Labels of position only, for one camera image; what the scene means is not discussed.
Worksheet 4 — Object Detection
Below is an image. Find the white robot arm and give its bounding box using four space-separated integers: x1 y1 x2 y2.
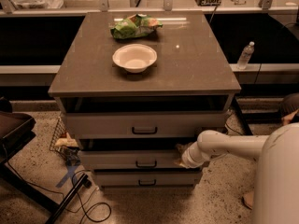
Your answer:
177 123 299 224

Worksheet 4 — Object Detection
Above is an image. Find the white paper bowl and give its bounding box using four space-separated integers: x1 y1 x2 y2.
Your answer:
112 44 157 73

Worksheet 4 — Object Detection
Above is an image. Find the grey top drawer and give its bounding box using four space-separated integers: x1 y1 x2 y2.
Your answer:
60 95 232 139

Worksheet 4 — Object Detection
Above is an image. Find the black metal leg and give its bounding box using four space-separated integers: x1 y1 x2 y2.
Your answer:
45 175 88 224

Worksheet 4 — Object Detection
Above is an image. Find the grey bottom drawer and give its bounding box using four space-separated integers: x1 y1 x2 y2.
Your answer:
93 168 202 188

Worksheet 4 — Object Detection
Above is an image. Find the green chip bag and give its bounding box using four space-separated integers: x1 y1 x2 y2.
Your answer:
110 14 163 39

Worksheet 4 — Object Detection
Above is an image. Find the grey drawer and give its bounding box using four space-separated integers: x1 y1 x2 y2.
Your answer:
78 138 195 170
60 95 232 139
93 168 202 188

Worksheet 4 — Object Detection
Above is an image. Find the tan shoe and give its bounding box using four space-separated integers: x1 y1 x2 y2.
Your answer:
242 190 254 209

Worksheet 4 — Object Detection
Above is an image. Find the black cable right floor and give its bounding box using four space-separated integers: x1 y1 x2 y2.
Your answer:
223 115 245 137

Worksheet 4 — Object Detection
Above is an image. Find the wire basket with items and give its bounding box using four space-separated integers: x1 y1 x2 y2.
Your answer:
49 118 79 165

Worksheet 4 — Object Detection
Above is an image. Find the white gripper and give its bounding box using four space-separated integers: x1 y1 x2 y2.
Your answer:
174 142 209 168

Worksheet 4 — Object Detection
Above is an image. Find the black floor cable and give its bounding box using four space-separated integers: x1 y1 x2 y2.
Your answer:
6 159 112 224

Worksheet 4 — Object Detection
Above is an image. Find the grey drawer cabinet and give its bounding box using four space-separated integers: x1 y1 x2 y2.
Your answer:
48 10 242 189

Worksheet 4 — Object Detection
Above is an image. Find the person's bare hand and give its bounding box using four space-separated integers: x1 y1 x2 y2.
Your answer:
281 109 299 125

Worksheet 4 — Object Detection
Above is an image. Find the black chair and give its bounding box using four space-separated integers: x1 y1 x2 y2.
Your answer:
0 97 36 164

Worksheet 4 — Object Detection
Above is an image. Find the clear plastic water bottle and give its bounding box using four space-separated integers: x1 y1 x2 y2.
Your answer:
237 41 255 70

